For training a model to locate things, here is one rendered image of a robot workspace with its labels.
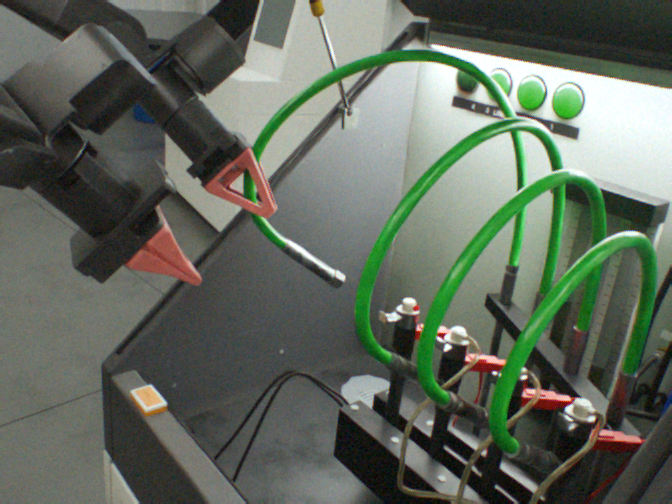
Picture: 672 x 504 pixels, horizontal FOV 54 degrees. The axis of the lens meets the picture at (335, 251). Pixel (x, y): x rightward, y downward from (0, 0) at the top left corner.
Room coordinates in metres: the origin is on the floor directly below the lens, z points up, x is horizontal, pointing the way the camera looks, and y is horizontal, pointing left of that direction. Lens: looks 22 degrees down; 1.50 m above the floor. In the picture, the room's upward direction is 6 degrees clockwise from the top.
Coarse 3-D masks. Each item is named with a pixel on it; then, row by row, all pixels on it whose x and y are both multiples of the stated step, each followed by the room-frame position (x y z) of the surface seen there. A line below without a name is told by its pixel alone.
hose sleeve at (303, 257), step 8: (288, 240) 0.75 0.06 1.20; (288, 248) 0.74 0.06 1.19; (296, 248) 0.75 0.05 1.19; (296, 256) 0.74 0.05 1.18; (304, 256) 0.75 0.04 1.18; (312, 256) 0.76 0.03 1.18; (304, 264) 0.75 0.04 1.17; (312, 264) 0.75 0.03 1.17; (320, 264) 0.76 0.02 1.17; (320, 272) 0.75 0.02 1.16; (328, 272) 0.76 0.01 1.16; (328, 280) 0.76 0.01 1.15
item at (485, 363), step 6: (468, 354) 0.67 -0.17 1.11; (474, 354) 0.66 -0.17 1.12; (468, 360) 0.65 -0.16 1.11; (480, 360) 0.65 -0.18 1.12; (486, 360) 0.66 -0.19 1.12; (492, 360) 0.66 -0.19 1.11; (498, 360) 0.66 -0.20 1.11; (504, 360) 0.67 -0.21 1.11; (474, 366) 0.65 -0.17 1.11; (480, 366) 0.65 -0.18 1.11; (486, 366) 0.65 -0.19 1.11; (492, 366) 0.65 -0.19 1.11; (498, 366) 0.65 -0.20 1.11
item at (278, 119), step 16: (352, 64) 0.76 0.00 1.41; (368, 64) 0.77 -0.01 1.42; (384, 64) 0.78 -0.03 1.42; (448, 64) 0.80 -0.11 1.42; (464, 64) 0.80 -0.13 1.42; (320, 80) 0.75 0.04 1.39; (336, 80) 0.76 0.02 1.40; (480, 80) 0.81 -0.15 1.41; (304, 96) 0.75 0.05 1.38; (496, 96) 0.82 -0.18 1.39; (288, 112) 0.74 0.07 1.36; (512, 112) 0.83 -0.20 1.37; (272, 128) 0.73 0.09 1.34; (256, 144) 0.73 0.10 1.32; (512, 144) 0.84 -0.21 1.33; (256, 160) 0.73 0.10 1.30; (256, 224) 0.73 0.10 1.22; (272, 240) 0.74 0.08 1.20; (512, 240) 0.85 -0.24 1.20; (512, 256) 0.84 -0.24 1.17; (512, 272) 0.84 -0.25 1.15
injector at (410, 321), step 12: (396, 324) 0.71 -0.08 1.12; (408, 324) 0.71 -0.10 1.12; (396, 336) 0.71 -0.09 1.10; (408, 336) 0.71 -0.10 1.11; (384, 348) 0.70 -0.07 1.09; (396, 348) 0.71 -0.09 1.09; (408, 348) 0.71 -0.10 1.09; (408, 360) 0.71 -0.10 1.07; (396, 384) 0.71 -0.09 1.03; (396, 396) 0.71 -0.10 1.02; (396, 408) 0.71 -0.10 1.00; (396, 420) 0.71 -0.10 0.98
